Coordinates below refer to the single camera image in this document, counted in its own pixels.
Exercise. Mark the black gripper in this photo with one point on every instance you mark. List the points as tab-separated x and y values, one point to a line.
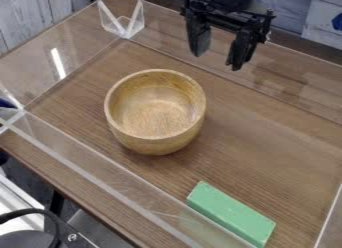
231	15

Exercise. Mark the black table leg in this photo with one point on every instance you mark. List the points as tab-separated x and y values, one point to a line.
56	203

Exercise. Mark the metal plate with screw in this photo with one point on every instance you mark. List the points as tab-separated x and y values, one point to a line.
71	238

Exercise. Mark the clear acrylic corner bracket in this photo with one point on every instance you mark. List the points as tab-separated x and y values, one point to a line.
122	26

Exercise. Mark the green rectangular block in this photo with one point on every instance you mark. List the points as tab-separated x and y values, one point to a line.
231	214

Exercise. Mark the brown wooden bowl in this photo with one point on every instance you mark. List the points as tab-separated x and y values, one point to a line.
155	109

